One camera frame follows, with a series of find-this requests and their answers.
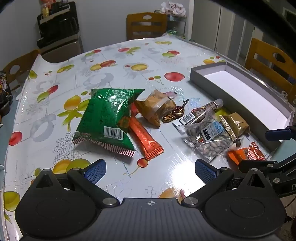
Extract white plastic bag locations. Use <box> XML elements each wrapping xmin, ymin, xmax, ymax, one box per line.
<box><xmin>161</xmin><ymin>1</ymin><xmax>186</xmax><ymax>16</ymax></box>

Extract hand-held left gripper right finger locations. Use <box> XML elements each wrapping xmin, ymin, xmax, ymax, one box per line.
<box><xmin>181</xmin><ymin>159</ymin><xmax>274</xmax><ymax>207</ymax></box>

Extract brown foil chocolate candy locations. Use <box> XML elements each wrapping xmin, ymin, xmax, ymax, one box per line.
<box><xmin>172</xmin><ymin>99</ymin><xmax>189</xmax><ymax>118</ymax></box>

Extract clear nut packet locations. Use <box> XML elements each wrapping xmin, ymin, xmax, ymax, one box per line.
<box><xmin>184</xmin><ymin>116</ymin><xmax>237</xmax><ymax>163</ymax></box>

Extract yellow-brown pastry packet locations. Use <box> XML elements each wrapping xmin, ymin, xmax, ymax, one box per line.
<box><xmin>134</xmin><ymin>90</ymin><xmax>177</xmax><ymax>128</ymax></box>

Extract fruit print tablecloth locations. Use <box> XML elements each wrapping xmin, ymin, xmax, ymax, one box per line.
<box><xmin>0</xmin><ymin>35</ymin><xmax>296</xmax><ymax>234</ymax></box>

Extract metal shelf rack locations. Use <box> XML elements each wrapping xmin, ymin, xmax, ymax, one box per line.
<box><xmin>166</xmin><ymin>14</ymin><xmax>188</xmax><ymax>39</ymax></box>

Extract green snack bag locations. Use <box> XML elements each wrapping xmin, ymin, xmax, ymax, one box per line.
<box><xmin>72</xmin><ymin>88</ymin><xmax>145</xmax><ymax>158</ymax></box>

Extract black shelf with items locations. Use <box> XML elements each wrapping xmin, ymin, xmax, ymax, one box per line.
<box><xmin>36</xmin><ymin>1</ymin><xmax>84</xmax><ymax>63</ymax></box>

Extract grey cardboard box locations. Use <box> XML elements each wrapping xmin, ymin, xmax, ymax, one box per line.
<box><xmin>190</xmin><ymin>61</ymin><xmax>293</xmax><ymax>151</ymax></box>

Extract dark printed snack bag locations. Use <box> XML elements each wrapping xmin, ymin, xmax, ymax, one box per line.
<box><xmin>0</xmin><ymin>71</ymin><xmax>13</xmax><ymax>109</ymax></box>

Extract orange-red foil bar packet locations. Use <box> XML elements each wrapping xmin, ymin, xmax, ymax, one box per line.
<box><xmin>128</xmin><ymin>102</ymin><xmax>164</xmax><ymax>161</ymax></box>

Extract small orange snack packet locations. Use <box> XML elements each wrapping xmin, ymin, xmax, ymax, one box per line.
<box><xmin>228</xmin><ymin>141</ymin><xmax>270</xmax><ymax>165</ymax></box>

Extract gold-brown snack packet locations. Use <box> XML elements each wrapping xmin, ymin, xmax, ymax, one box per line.
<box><xmin>218</xmin><ymin>112</ymin><xmax>250</xmax><ymax>142</ymax></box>

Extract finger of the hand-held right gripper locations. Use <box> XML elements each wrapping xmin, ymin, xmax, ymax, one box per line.
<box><xmin>238</xmin><ymin>152</ymin><xmax>296</xmax><ymax>178</ymax></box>
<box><xmin>265</xmin><ymin>125</ymin><xmax>296</xmax><ymax>142</ymax></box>

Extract gold speckled foil candy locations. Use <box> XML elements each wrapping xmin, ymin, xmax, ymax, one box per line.
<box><xmin>161</xmin><ymin>113</ymin><xmax>177</xmax><ymax>124</ymax></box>

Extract white door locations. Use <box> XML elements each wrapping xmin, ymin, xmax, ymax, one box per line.
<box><xmin>192</xmin><ymin>0</ymin><xmax>245</xmax><ymax>63</ymax></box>

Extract wooden chair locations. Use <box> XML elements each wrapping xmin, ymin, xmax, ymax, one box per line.
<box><xmin>126</xmin><ymin>12</ymin><xmax>168</xmax><ymax>41</ymax></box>
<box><xmin>2</xmin><ymin>49</ymin><xmax>41</xmax><ymax>92</ymax></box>
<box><xmin>245</xmin><ymin>38</ymin><xmax>296</xmax><ymax>105</ymax></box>

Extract brown tube packet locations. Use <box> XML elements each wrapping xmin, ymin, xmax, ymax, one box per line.
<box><xmin>172</xmin><ymin>98</ymin><xmax>224</xmax><ymax>133</ymax></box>

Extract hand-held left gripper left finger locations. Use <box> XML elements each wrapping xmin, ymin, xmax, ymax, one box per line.
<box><xmin>30</xmin><ymin>159</ymin><xmax>120</xmax><ymax>207</ymax></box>

